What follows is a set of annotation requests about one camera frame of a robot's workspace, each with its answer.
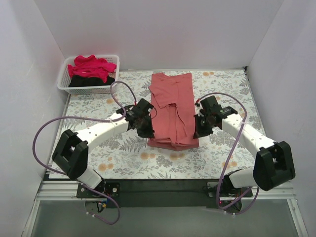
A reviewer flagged salmon pink t-shirt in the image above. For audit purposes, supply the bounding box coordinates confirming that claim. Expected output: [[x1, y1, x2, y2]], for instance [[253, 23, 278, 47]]
[[148, 73, 199, 151]]

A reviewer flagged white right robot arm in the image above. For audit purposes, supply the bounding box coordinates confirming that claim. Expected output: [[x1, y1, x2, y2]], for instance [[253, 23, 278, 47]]
[[194, 96, 296, 191]]

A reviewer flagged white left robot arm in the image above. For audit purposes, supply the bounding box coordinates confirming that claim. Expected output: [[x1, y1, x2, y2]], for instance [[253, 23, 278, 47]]
[[52, 99, 155, 192]]

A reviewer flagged floral patterned table mat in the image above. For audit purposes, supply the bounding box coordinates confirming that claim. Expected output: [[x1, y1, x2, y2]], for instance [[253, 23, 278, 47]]
[[62, 70, 264, 179]]

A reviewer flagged magenta t-shirt in basket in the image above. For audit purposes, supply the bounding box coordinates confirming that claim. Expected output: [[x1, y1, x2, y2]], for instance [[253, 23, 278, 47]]
[[67, 55, 117, 82]]

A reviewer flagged black t-shirt in basket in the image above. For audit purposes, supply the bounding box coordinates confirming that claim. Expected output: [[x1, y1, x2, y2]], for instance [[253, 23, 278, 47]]
[[68, 75, 115, 87]]

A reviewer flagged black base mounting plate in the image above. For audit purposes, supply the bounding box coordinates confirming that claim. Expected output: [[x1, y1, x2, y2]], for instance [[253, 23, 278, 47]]
[[76, 178, 253, 210]]

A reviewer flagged aluminium frame rail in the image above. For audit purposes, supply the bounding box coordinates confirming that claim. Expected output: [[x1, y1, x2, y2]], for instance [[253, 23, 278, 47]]
[[38, 180, 297, 199]]

